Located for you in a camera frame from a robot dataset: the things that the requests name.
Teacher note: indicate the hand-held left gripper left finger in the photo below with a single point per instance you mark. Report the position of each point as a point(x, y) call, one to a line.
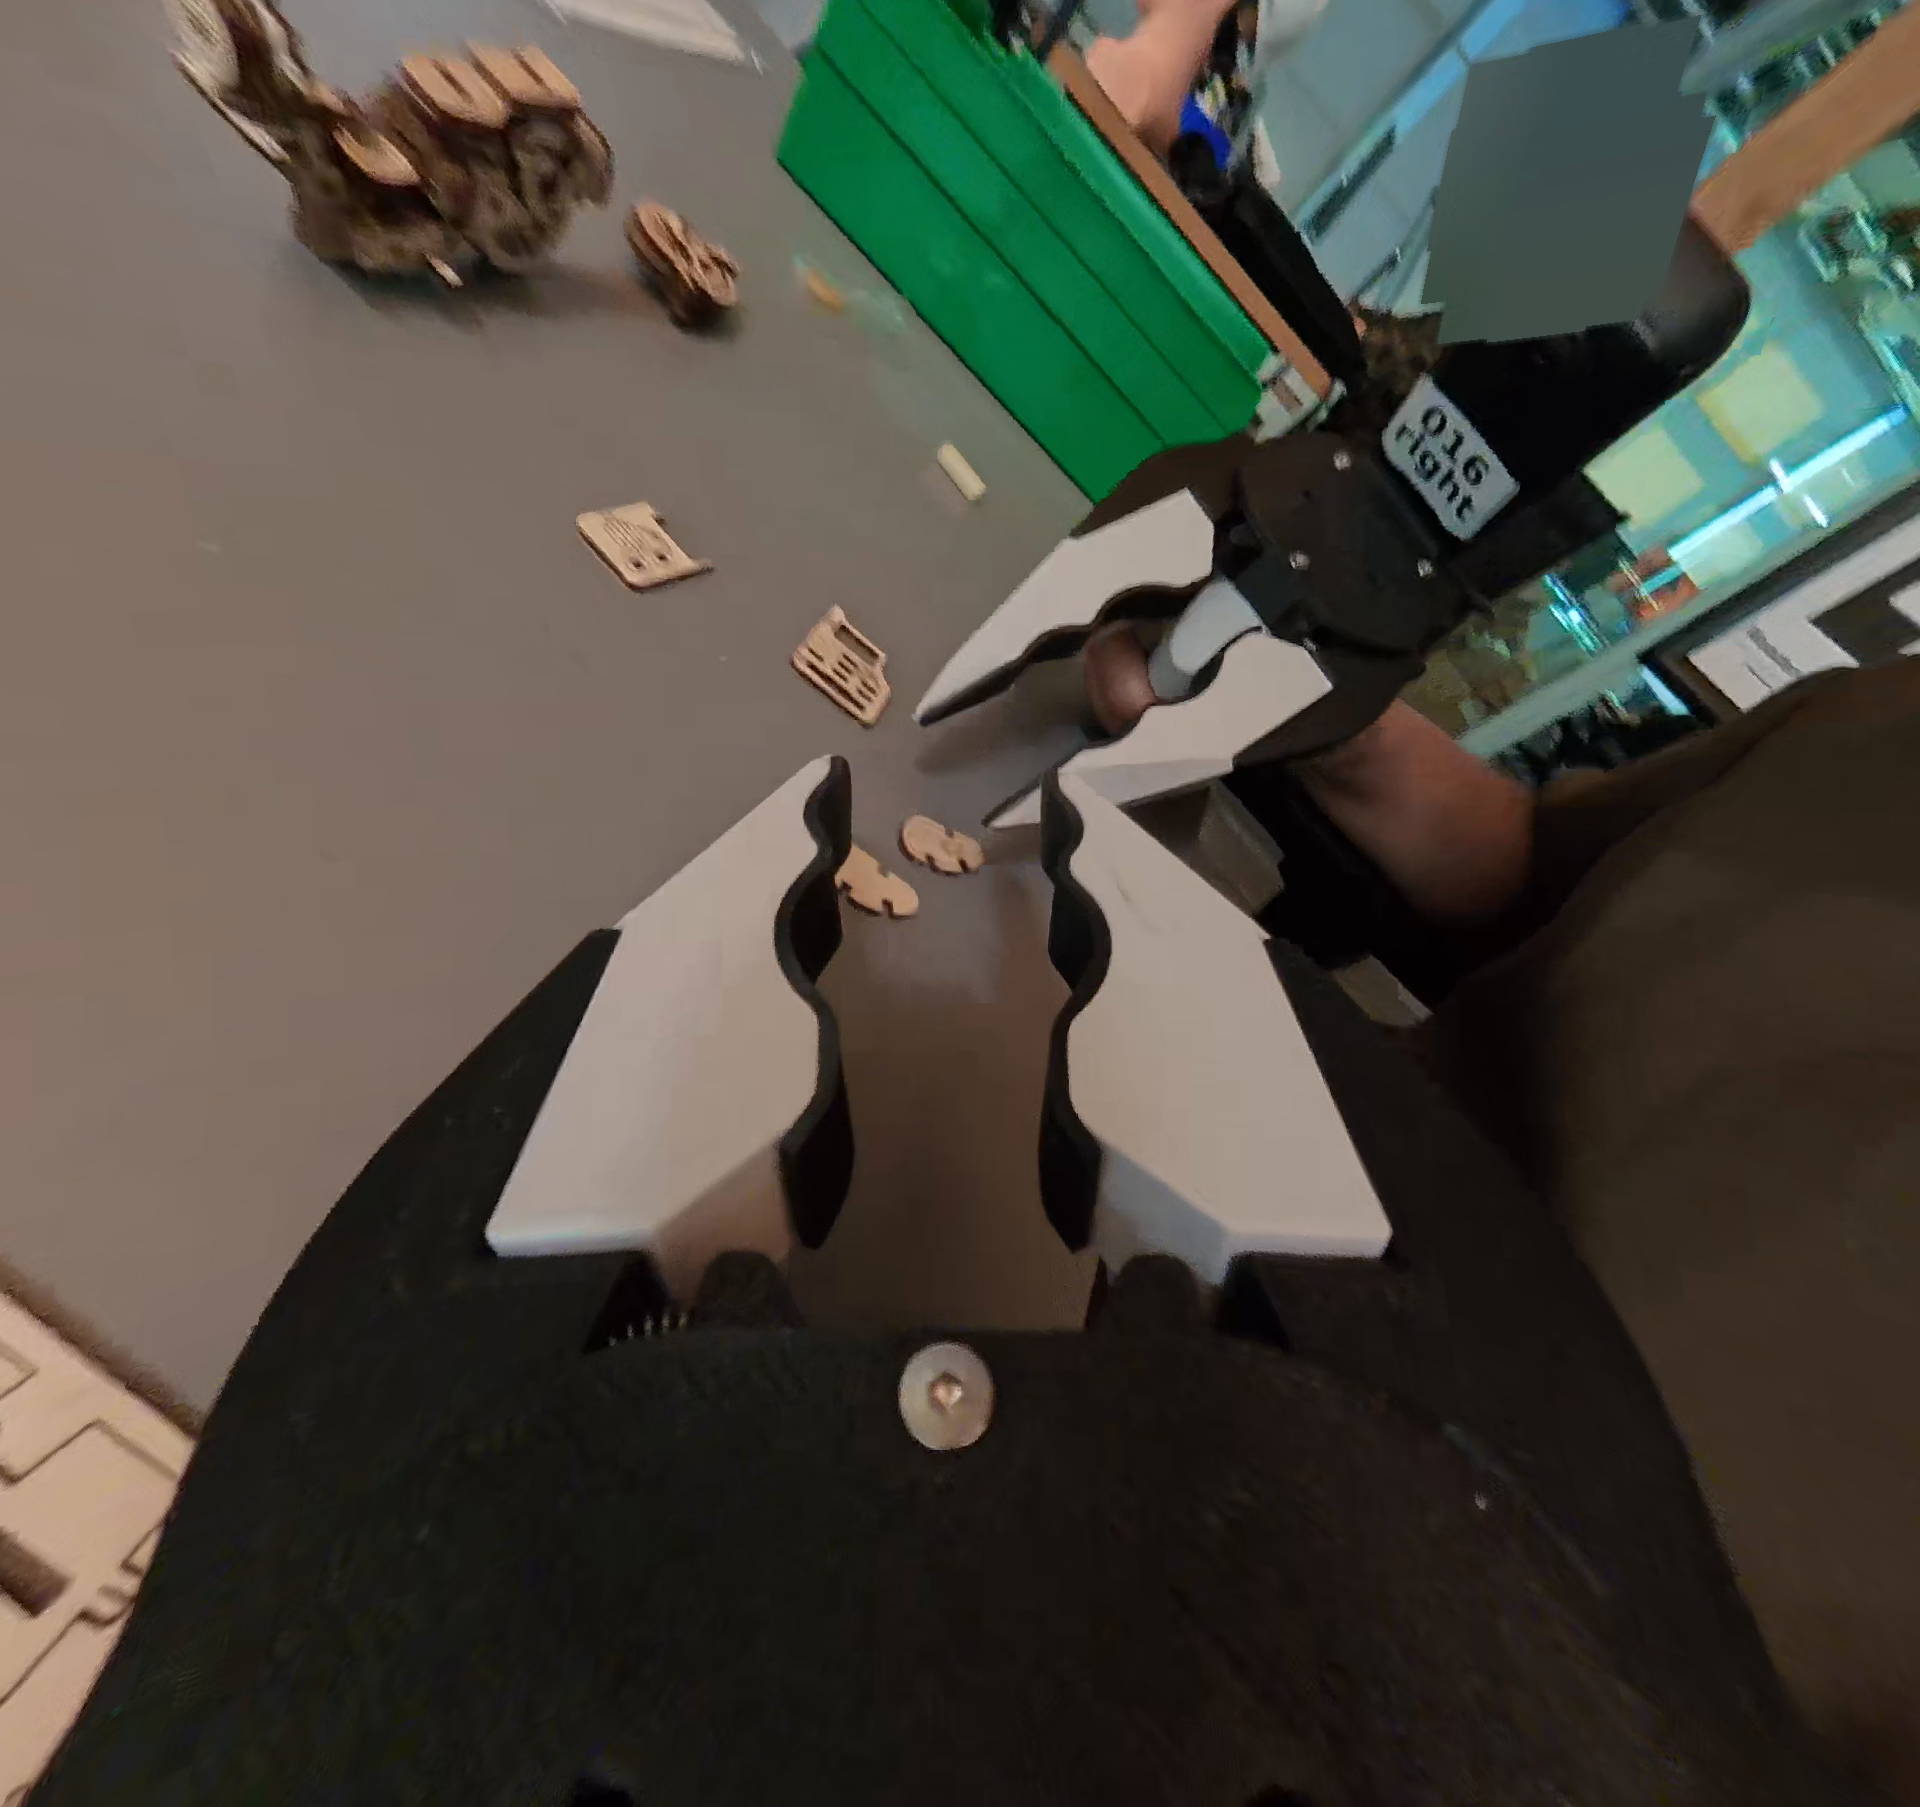
point(675, 1088)

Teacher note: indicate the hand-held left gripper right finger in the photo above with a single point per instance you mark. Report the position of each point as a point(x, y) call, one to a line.
point(1215, 1088)

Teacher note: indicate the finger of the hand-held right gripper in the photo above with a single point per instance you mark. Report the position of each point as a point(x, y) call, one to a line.
point(1199, 735)
point(1080, 578)

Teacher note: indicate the notched wooden disc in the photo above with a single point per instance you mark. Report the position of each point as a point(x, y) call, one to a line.
point(945, 848)
point(878, 889)

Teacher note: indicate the person's right forearm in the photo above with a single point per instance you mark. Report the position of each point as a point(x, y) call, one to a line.
point(1424, 816)

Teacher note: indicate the person's right hand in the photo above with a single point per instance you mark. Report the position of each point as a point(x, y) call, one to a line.
point(1123, 674)

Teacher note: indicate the small white stick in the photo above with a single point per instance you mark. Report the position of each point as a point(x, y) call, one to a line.
point(963, 473)

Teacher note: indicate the slotted wooden panel piece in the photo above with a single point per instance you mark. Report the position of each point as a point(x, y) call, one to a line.
point(866, 704)

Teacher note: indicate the green plastic bin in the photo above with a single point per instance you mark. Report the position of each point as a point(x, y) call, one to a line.
point(975, 218)

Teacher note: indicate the framed marker sign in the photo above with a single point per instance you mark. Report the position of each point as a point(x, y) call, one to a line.
point(1770, 660)

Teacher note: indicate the engraved wooden panel piece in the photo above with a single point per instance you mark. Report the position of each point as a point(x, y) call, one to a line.
point(647, 563)

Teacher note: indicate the small wooden gear assembly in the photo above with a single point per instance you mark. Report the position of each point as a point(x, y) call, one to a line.
point(684, 263)

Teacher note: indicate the wooden beam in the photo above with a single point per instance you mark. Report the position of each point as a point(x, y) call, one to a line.
point(1831, 143)

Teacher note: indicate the wooden motorcycle model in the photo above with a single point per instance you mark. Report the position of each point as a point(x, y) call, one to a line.
point(450, 172)

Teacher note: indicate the wooden parts sheet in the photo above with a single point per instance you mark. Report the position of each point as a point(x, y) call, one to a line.
point(61, 1687)

